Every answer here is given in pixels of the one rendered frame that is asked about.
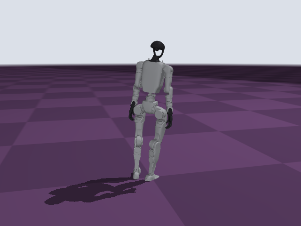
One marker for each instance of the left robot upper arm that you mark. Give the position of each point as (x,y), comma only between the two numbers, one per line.
(138,74)

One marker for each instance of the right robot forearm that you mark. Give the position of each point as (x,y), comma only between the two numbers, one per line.
(169,99)

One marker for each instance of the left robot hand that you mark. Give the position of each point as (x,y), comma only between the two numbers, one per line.
(131,111)

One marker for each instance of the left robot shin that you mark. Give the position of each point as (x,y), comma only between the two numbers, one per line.
(137,155)

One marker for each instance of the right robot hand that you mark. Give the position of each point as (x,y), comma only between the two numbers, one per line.
(169,121)

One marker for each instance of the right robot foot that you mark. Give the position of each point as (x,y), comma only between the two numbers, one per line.
(148,177)

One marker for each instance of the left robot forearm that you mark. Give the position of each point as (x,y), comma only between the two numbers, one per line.
(135,95)

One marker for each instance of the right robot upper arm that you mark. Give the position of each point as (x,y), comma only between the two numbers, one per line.
(168,77)

